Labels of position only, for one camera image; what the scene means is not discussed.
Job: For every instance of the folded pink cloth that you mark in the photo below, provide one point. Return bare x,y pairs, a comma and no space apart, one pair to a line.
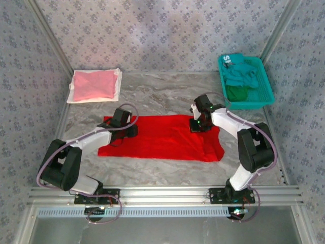
118,86

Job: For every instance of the dark green t-shirt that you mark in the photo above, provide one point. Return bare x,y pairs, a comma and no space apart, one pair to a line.
236,93

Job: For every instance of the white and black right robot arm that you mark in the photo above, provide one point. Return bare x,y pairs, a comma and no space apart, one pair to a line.
226,119

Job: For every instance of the grey metal sheet panel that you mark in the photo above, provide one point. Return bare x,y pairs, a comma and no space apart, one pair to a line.
165,231

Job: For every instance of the aluminium side rail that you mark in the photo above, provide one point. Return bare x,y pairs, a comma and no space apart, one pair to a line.
61,114
281,165

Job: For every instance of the light teal crumpled t-shirt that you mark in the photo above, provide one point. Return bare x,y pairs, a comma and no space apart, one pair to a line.
238,76

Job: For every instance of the teal t-shirt with white print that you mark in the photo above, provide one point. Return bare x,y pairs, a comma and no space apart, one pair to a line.
234,59

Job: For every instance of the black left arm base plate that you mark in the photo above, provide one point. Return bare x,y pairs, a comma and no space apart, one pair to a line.
111,194

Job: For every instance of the folded pink t-shirt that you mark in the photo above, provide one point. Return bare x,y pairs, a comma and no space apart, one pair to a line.
94,85

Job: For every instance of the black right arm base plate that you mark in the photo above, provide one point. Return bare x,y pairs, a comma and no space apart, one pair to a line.
218,195

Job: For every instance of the aluminium frame post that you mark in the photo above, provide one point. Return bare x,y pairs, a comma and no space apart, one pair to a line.
279,30
52,38

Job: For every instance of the red t-shirt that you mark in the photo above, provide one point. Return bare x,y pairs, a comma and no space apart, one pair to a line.
162,137

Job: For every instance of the teal plastic basket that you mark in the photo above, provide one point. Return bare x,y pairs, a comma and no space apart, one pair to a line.
261,94

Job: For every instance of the black controller board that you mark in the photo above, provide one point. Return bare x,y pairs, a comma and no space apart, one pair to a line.
237,213
95,211

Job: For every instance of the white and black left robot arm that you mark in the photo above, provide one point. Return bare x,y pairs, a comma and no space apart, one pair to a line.
94,138

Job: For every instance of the aluminium mounting rail beam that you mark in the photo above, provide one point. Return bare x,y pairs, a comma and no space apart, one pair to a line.
165,194

